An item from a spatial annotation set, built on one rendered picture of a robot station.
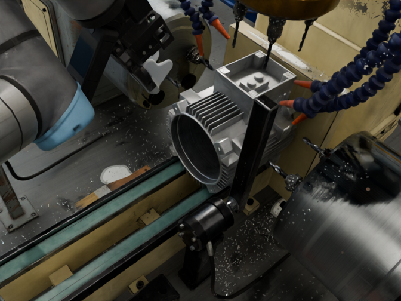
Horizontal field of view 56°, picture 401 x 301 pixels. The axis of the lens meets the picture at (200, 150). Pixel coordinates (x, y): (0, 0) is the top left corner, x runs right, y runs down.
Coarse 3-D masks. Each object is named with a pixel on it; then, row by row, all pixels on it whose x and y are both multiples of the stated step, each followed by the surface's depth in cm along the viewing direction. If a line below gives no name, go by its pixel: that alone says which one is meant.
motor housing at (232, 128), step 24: (216, 96) 72; (168, 120) 78; (192, 120) 81; (216, 120) 69; (240, 120) 71; (288, 120) 77; (192, 144) 83; (288, 144) 80; (192, 168) 81; (216, 168) 81
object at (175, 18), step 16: (160, 0) 82; (176, 0) 87; (176, 16) 78; (176, 32) 80; (208, 32) 88; (160, 48) 80; (176, 48) 84; (192, 48) 86; (208, 48) 92; (112, 64) 82; (176, 64) 87; (192, 64) 91; (112, 80) 87; (128, 80) 81; (176, 80) 91; (192, 80) 94; (128, 96) 85; (144, 96) 87; (160, 96) 89; (176, 96) 95
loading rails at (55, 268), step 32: (128, 192) 78; (160, 192) 82; (224, 192) 79; (256, 192) 95; (64, 224) 71; (96, 224) 73; (128, 224) 81; (160, 224) 74; (0, 256) 65; (32, 256) 67; (64, 256) 72; (128, 256) 68; (160, 256) 77; (0, 288) 64; (32, 288) 71; (64, 288) 64; (96, 288) 66; (128, 288) 75
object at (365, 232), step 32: (320, 160) 70; (352, 160) 56; (384, 160) 57; (320, 192) 56; (352, 192) 54; (384, 192) 53; (288, 224) 60; (320, 224) 56; (352, 224) 53; (384, 224) 52; (320, 256) 57; (352, 256) 53; (384, 256) 51; (352, 288) 55; (384, 288) 52
